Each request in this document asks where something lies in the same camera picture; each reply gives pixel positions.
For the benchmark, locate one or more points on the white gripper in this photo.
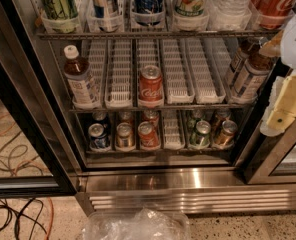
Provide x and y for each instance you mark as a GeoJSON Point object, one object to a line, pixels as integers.
{"type": "Point", "coordinates": [284, 112]}

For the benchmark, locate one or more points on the orange can rear bottom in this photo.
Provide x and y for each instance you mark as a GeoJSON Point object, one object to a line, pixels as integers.
{"type": "Point", "coordinates": [219, 116]}

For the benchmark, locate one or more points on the orange can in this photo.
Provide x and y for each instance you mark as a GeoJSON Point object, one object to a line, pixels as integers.
{"type": "Point", "coordinates": [226, 134]}
{"type": "Point", "coordinates": [219, 116]}

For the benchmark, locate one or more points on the glass fridge door right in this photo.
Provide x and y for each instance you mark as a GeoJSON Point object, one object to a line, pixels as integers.
{"type": "Point", "coordinates": [273, 159]}

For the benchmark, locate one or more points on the glass fridge door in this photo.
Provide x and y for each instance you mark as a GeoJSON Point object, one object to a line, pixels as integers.
{"type": "Point", "coordinates": [33, 91]}
{"type": "Point", "coordinates": [273, 159]}

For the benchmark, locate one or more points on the orange can front bottom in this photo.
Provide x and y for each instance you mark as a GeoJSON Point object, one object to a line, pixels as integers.
{"type": "Point", "coordinates": [226, 134]}

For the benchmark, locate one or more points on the green can rear bottom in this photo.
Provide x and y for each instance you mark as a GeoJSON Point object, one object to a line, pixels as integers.
{"type": "Point", "coordinates": [193, 117]}

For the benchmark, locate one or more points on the green can front bottom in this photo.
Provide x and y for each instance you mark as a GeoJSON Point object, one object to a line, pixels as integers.
{"type": "Point", "coordinates": [200, 136]}

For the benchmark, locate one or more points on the red can rear bottom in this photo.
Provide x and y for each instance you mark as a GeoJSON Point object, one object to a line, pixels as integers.
{"type": "Point", "coordinates": [151, 116]}

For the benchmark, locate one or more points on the red can front bottom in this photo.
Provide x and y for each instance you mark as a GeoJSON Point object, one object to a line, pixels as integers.
{"type": "Point", "coordinates": [148, 135]}

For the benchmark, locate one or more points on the brown can rear bottom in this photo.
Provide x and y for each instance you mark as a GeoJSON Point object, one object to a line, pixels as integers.
{"type": "Point", "coordinates": [126, 117]}

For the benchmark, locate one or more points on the brown can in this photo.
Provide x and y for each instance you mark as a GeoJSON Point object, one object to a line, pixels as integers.
{"type": "Point", "coordinates": [125, 136]}
{"type": "Point", "coordinates": [126, 117]}

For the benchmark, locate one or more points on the brown can front bottom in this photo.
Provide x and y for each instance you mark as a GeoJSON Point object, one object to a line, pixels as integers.
{"type": "Point", "coordinates": [125, 136]}

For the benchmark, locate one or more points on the blue pepsi can rear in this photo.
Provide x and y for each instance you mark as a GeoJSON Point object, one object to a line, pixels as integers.
{"type": "Point", "coordinates": [102, 118]}

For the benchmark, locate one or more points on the blue pepsi can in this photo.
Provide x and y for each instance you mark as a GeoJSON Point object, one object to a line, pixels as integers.
{"type": "Point", "coordinates": [102, 118]}
{"type": "Point", "coordinates": [99, 138]}

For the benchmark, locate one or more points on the blue pepsi can front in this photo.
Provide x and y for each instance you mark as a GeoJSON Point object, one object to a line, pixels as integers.
{"type": "Point", "coordinates": [99, 138]}

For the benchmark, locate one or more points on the steel fridge bottom grille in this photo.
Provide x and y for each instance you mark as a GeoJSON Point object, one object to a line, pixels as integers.
{"type": "Point", "coordinates": [191, 191]}

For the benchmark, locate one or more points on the tea bottle left middle shelf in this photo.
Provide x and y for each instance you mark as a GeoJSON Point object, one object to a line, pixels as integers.
{"type": "Point", "coordinates": [80, 78]}

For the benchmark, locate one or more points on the green can top shelf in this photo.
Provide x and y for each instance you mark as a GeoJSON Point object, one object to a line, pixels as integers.
{"type": "Point", "coordinates": [60, 9]}

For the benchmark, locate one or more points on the glass fridge door left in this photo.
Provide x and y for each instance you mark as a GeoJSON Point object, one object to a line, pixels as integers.
{"type": "Point", "coordinates": [33, 91]}

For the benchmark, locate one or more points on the tea bottle front right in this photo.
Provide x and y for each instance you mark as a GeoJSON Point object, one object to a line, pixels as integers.
{"type": "Point", "coordinates": [252, 75]}

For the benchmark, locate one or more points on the tea bottle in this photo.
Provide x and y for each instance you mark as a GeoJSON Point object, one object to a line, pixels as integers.
{"type": "Point", "coordinates": [246, 48]}
{"type": "Point", "coordinates": [252, 75]}

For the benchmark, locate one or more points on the tea bottle rear right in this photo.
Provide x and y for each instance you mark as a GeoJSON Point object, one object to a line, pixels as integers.
{"type": "Point", "coordinates": [246, 48]}

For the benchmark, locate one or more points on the clear plastic bin with bag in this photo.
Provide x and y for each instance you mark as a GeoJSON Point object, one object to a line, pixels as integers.
{"type": "Point", "coordinates": [145, 224]}

